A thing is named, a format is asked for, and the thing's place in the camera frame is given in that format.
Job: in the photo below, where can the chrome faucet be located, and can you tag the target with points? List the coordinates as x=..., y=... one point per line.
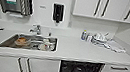
x=36, y=29

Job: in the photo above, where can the white cup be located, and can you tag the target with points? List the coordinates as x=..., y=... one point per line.
x=45, y=45

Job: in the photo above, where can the white wall cabinet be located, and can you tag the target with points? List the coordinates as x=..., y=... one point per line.
x=86, y=3

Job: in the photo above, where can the steel kitchen sink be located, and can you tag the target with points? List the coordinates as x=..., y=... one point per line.
x=9, y=42

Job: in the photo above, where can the chrome counter soap pump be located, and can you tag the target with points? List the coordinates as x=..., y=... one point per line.
x=49, y=34

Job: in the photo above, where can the container with orange food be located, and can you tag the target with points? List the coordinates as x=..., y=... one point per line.
x=21, y=41

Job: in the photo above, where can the black wall soap dispenser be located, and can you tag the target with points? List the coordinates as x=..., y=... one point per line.
x=58, y=12

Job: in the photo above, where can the small grey jar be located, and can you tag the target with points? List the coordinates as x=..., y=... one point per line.
x=88, y=37

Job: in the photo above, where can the white wall outlet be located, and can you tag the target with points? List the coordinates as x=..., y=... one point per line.
x=70, y=24

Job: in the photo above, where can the white cabinet panel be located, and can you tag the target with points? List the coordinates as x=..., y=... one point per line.
x=38, y=70

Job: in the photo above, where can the dish soap bottle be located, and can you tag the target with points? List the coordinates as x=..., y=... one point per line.
x=84, y=35

